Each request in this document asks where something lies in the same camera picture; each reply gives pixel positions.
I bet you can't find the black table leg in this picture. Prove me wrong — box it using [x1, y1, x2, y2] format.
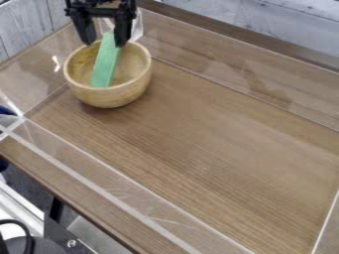
[49, 197, 64, 222]

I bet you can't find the light brown wooden bowl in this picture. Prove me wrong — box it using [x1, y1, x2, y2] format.
[62, 41, 152, 108]

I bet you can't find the black cable loop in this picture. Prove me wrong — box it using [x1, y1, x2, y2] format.
[0, 219, 37, 254]

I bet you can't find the black metal base bracket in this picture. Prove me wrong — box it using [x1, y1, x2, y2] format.
[44, 216, 97, 254]

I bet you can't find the green rectangular block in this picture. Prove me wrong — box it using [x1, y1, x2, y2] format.
[89, 32, 120, 88]

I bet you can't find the clear acrylic tray enclosure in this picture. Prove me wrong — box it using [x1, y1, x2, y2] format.
[0, 7, 339, 254]

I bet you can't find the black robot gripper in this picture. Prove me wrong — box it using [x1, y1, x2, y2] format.
[65, 0, 136, 48]

